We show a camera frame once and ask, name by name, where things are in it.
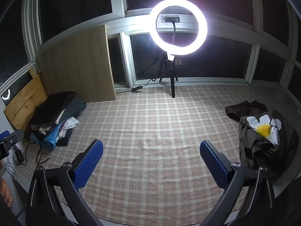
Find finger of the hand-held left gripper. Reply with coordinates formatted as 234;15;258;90
0;129;24;144

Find black charger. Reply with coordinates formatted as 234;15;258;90
14;149;24;163

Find pile of folded clothes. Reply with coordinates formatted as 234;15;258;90
30;91;86;149

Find light wooden panel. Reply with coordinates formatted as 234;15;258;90
40;24;117;103

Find ring light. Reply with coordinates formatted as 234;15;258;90
150;0;208;62

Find dark daisy print garment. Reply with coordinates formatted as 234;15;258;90
238;109;299;178

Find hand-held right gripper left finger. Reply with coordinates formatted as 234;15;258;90
25;139;105;226

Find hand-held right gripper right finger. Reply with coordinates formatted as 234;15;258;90
199;140;276;226

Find brown fleece pants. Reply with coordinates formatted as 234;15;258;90
225;100;268;123

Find plaid blanket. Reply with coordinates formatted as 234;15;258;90
17;83;292;223

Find person's left hand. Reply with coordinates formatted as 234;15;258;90
0;178;13;208

